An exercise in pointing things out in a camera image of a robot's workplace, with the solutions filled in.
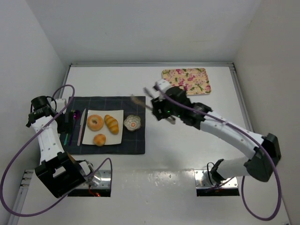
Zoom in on striped long bread roll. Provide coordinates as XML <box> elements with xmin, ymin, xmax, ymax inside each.
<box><xmin>104</xmin><ymin>115</ymin><xmax>119</xmax><ymax>135</ymax></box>

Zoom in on small round bun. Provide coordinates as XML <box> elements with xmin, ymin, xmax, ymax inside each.
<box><xmin>93</xmin><ymin>134</ymin><xmax>106</xmax><ymax>147</ymax></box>

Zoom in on pink handled knife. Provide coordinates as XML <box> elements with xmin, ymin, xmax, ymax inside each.
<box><xmin>77</xmin><ymin>109</ymin><xmax>86</xmax><ymax>146</ymax></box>

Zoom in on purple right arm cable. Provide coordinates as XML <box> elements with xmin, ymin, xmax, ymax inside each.
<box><xmin>161</xmin><ymin>92</ymin><xmax>282</xmax><ymax>221</ymax></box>

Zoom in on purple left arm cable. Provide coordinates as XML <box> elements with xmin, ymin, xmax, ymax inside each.
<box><xmin>0</xmin><ymin>84</ymin><xmax>113</xmax><ymax>217</ymax></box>

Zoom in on dark checked placemat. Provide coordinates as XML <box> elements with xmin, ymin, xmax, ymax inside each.
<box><xmin>64</xmin><ymin>96</ymin><xmax>146</xmax><ymax>155</ymax></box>

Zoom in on metal base plate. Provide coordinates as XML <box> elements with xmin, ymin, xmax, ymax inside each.
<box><xmin>86</xmin><ymin>170</ymin><xmax>112</xmax><ymax>189</ymax></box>
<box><xmin>194</xmin><ymin>170</ymin><xmax>238</xmax><ymax>189</ymax></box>

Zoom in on floral rectangular tray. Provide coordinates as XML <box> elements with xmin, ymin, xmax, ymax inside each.
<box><xmin>161</xmin><ymin>68</ymin><xmax>211</xmax><ymax>96</ymax></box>

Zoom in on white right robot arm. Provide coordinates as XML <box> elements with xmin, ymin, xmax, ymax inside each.
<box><xmin>151</xmin><ymin>79</ymin><xmax>281</xmax><ymax>184</ymax></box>

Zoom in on sugared donut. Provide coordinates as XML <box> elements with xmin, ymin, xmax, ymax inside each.
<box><xmin>87</xmin><ymin>114</ymin><xmax>104</xmax><ymax>131</ymax></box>

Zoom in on small floral dish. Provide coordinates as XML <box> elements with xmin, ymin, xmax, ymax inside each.
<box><xmin>123</xmin><ymin>115</ymin><xmax>141</xmax><ymax>131</ymax></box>

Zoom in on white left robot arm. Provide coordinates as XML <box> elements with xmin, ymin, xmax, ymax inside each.
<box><xmin>26</xmin><ymin>96</ymin><xmax>97</xmax><ymax>198</ymax></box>

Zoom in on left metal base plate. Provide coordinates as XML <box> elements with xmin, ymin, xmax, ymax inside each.
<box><xmin>86</xmin><ymin>170</ymin><xmax>112</xmax><ymax>189</ymax></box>

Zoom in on white square plate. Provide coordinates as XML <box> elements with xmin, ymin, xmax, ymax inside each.
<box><xmin>82</xmin><ymin>110</ymin><xmax>124</xmax><ymax>145</ymax></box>

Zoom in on metal bread tongs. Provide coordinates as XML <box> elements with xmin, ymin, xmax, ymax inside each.
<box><xmin>130</xmin><ymin>87</ymin><xmax>176</xmax><ymax>125</ymax></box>

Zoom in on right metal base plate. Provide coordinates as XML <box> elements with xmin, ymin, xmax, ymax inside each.
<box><xmin>194</xmin><ymin>170</ymin><xmax>238</xmax><ymax>189</ymax></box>

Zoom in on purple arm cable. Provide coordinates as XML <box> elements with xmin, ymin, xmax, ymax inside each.
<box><xmin>161</xmin><ymin>92</ymin><xmax>282</xmax><ymax>221</ymax></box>
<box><xmin>0</xmin><ymin>84</ymin><xmax>113</xmax><ymax>217</ymax></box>

